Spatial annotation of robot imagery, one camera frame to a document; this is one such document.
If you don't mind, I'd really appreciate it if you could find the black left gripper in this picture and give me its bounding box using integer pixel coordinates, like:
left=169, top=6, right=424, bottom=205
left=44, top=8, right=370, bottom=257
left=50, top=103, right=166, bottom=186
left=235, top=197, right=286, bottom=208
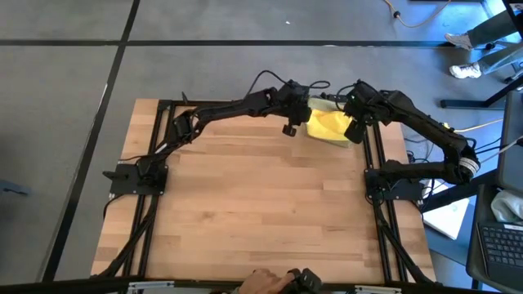
left=280, top=96, right=313, bottom=138

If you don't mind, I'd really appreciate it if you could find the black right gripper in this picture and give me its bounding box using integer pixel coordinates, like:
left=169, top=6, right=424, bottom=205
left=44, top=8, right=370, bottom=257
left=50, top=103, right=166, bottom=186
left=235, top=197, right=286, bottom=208
left=343, top=90, right=379, bottom=145

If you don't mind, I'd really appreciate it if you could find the yellow microfiber towel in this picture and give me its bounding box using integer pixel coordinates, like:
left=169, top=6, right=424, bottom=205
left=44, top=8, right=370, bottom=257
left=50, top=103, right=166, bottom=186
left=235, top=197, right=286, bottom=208
left=306, top=109, right=354, bottom=143

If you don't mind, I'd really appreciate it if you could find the clear plastic bin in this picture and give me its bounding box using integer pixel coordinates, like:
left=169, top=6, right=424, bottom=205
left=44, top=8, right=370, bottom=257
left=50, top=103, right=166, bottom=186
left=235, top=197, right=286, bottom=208
left=308, top=96, right=373, bottom=149

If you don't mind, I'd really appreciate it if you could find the black power strip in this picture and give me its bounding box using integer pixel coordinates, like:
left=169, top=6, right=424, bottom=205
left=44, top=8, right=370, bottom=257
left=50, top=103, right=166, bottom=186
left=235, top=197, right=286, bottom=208
left=318, top=92, right=349, bottom=104

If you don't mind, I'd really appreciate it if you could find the black metal beam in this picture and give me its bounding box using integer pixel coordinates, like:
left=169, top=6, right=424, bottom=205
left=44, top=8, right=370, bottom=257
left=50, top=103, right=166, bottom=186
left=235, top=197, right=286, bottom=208
left=420, top=169, right=502, bottom=213

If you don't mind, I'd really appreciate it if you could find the white booklet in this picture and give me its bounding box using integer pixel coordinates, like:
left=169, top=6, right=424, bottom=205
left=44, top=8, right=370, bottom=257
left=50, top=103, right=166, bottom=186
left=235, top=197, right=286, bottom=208
left=422, top=179, right=471, bottom=241

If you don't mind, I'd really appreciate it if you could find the black handheld controller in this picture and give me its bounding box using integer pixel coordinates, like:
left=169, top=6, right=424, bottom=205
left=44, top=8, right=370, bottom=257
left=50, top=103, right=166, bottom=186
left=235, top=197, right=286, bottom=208
left=284, top=267, right=324, bottom=294

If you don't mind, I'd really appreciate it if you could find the person's hand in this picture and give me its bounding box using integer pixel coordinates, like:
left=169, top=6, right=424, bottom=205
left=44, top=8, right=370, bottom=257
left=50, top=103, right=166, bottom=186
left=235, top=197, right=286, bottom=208
left=238, top=268, right=296, bottom=294

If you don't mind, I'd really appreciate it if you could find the grey upright panel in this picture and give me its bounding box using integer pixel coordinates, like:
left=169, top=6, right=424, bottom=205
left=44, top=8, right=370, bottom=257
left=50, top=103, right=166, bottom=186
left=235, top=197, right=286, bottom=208
left=497, top=89, right=523, bottom=193

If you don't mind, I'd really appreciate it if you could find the pale cloth bundle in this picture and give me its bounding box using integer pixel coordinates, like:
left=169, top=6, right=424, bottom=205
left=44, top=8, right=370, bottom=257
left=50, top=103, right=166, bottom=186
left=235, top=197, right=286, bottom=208
left=489, top=189, right=523, bottom=225

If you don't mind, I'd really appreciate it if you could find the person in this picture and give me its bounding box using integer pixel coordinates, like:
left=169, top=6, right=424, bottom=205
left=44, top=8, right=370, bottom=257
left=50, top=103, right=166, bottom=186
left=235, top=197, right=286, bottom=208
left=444, top=10, right=523, bottom=81

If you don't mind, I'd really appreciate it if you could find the black keyboard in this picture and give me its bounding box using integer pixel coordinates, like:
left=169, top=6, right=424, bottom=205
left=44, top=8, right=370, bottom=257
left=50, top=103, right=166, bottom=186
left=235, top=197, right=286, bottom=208
left=476, top=222, right=523, bottom=289

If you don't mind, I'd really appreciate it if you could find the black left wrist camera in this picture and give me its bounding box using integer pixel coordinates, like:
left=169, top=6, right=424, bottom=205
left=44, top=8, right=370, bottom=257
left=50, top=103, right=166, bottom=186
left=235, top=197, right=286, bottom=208
left=284, top=80, right=311, bottom=99

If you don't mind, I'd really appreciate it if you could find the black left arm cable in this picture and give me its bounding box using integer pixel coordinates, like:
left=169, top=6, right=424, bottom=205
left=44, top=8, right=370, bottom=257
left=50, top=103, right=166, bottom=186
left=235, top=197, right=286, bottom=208
left=246, top=69, right=331, bottom=98

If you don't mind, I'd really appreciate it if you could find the black table edge rail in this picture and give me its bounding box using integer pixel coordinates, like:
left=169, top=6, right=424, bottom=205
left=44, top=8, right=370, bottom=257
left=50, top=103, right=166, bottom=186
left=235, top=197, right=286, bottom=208
left=0, top=276, right=498, bottom=294
left=97, top=101, right=177, bottom=283
left=157, top=99, right=379, bottom=110
left=362, top=118, right=437, bottom=285

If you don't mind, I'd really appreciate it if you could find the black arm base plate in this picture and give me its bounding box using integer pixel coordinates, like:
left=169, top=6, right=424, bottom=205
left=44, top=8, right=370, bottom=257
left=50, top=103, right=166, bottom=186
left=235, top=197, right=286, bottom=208
left=364, top=168, right=429, bottom=201
left=102, top=163, right=169, bottom=196

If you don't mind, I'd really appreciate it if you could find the yellow plug with cable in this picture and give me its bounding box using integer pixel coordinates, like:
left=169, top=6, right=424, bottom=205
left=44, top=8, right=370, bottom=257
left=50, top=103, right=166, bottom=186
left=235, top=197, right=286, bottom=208
left=443, top=118, right=504, bottom=135

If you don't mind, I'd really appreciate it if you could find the yellow floor cable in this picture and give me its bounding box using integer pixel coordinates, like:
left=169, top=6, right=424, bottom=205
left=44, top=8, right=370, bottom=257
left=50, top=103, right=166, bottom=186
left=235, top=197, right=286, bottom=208
left=382, top=0, right=453, bottom=29

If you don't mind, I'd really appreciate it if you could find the grey cable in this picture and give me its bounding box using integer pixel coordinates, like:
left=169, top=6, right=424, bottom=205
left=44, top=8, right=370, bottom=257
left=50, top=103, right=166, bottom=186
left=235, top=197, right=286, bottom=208
left=477, top=136, right=523, bottom=164

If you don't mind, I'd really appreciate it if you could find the silver metal bracket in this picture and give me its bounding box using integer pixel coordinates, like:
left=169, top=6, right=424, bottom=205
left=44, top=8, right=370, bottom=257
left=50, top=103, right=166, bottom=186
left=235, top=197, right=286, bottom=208
left=354, top=284, right=404, bottom=294
left=128, top=280, right=176, bottom=291

